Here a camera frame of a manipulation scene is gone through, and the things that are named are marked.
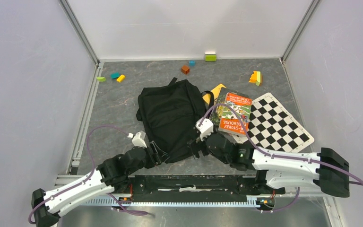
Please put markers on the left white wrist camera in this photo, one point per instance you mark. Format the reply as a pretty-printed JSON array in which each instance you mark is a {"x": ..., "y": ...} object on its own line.
[{"x": 138, "y": 139}]

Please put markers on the orange stepped block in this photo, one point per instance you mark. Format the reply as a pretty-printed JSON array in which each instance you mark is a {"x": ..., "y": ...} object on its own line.
[{"x": 254, "y": 76}]

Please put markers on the green half-round block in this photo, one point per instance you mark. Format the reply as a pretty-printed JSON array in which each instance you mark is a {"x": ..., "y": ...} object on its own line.
[{"x": 101, "y": 79}]

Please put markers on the orange treehouse book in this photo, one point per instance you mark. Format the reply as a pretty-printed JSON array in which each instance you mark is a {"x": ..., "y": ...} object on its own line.
[{"x": 236, "y": 114}]

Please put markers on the teal block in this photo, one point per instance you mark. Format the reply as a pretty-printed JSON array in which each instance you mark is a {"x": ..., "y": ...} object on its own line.
[{"x": 115, "y": 75}]

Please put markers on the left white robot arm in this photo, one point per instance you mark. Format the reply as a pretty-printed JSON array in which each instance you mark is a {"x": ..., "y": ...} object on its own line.
[{"x": 49, "y": 206}]

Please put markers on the yellow flat booklet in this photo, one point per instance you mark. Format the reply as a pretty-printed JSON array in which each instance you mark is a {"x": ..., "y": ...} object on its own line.
[{"x": 215, "y": 91}]

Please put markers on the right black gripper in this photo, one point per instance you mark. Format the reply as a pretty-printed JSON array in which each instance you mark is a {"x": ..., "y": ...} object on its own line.
[{"x": 195, "y": 144}]

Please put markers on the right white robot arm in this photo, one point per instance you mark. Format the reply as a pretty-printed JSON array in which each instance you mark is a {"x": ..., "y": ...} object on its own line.
[{"x": 277, "y": 169}]

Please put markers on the green illustrated book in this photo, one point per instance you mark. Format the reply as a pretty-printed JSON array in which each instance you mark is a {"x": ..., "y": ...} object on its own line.
[{"x": 217, "y": 111}]

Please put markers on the yellow-green block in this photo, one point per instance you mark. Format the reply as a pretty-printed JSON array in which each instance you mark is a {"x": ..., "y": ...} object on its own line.
[{"x": 259, "y": 78}]

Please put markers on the brown cube block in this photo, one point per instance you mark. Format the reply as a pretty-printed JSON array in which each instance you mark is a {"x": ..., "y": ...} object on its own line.
[{"x": 185, "y": 69}]

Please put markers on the small blue cube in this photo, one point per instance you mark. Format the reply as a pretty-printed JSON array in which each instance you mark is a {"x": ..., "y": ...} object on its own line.
[{"x": 191, "y": 63}]

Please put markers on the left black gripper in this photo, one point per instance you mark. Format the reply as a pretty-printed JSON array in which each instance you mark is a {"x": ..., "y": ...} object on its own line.
[{"x": 159, "y": 156}]

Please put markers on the green white block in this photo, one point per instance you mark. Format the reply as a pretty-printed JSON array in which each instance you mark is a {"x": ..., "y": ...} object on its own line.
[{"x": 210, "y": 56}]

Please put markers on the black white chessboard mat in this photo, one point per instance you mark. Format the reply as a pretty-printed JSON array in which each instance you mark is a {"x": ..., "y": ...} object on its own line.
[{"x": 272, "y": 127}]

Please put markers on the yellow small block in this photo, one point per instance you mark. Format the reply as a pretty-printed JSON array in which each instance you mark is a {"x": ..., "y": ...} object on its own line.
[{"x": 120, "y": 78}]

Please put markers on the black student backpack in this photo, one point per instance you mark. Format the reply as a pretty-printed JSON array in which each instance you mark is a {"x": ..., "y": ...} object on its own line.
[{"x": 169, "y": 115}]

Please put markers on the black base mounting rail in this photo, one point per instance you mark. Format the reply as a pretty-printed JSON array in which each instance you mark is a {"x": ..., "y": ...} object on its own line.
[{"x": 195, "y": 188}]

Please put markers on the white cable duct strip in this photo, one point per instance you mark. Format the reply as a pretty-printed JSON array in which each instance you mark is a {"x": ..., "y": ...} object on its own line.
[{"x": 100, "y": 201}]

